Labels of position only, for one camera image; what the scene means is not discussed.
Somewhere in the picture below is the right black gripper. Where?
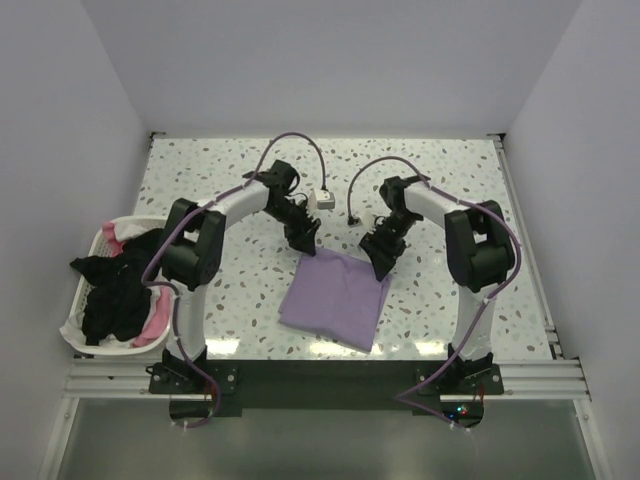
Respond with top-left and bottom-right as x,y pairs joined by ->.
359,210 -> 420,281

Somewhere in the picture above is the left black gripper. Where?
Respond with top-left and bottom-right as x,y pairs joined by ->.
266,198 -> 321,256

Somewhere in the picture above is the purple t shirt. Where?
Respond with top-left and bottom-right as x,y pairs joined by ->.
279,248 -> 392,352

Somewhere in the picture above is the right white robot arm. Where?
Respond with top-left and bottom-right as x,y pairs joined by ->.
359,176 -> 522,393

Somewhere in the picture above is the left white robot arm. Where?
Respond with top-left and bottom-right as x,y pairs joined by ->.
158,161 -> 321,392

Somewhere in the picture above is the pink garment in basket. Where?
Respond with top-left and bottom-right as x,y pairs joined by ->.
101,220 -> 172,349

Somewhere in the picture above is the black garment in basket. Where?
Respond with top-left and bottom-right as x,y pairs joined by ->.
70,228 -> 161,347

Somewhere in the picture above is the white laundry basket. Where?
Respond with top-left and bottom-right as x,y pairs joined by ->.
60,215 -> 184,359

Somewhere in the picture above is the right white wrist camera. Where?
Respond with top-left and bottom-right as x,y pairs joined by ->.
347,210 -> 376,231

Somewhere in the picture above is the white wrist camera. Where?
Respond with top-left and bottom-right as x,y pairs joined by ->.
308,188 -> 336,211
347,210 -> 376,231

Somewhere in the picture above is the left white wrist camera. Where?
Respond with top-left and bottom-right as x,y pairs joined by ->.
308,188 -> 336,211

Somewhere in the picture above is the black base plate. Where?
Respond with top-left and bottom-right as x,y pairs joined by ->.
146,357 -> 505,422

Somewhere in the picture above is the aluminium rail frame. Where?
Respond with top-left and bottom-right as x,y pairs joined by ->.
37,132 -> 609,480

